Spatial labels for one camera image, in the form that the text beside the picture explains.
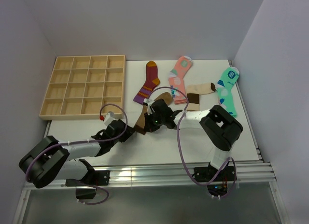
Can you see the wooden compartment tray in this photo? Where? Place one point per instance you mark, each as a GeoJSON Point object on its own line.
{"type": "Point", "coordinates": [85, 87]}

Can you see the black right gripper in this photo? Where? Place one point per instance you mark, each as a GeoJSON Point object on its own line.
{"type": "Point", "coordinates": [149, 126]}

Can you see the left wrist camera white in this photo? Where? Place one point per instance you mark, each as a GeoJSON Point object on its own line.
{"type": "Point", "coordinates": [108, 118]}

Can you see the tan brown ribbed sock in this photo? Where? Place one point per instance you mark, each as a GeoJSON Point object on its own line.
{"type": "Point", "coordinates": [140, 123]}

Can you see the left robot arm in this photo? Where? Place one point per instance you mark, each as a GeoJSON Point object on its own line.
{"type": "Point", "coordinates": [52, 160]}

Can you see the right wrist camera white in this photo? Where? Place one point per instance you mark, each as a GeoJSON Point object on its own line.
{"type": "Point", "coordinates": [148, 102]}

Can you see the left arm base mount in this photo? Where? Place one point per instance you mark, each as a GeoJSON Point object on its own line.
{"type": "Point", "coordinates": [90, 185]}

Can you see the mint green patterned sock pair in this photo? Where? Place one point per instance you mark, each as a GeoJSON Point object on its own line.
{"type": "Point", "coordinates": [224, 86]}

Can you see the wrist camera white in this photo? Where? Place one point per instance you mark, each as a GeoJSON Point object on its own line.
{"type": "Point", "coordinates": [148, 102]}
{"type": "Point", "coordinates": [108, 118]}

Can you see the maroon purple striped sock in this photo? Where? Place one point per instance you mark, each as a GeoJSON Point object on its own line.
{"type": "Point", "coordinates": [151, 82]}

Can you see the cream brown striped sock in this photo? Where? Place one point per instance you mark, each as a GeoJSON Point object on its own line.
{"type": "Point", "coordinates": [195, 91]}

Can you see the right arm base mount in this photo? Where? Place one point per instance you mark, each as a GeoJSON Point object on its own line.
{"type": "Point", "coordinates": [205, 174]}

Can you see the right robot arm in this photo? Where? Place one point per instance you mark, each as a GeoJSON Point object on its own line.
{"type": "Point", "coordinates": [220, 126]}

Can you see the aluminium rail frame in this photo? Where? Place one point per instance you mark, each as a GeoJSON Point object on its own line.
{"type": "Point", "coordinates": [149, 184]}

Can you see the pink patterned sock pair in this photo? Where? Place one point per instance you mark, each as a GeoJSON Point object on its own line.
{"type": "Point", "coordinates": [176, 79]}

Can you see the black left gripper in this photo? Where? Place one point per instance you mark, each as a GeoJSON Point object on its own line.
{"type": "Point", "coordinates": [129, 131]}

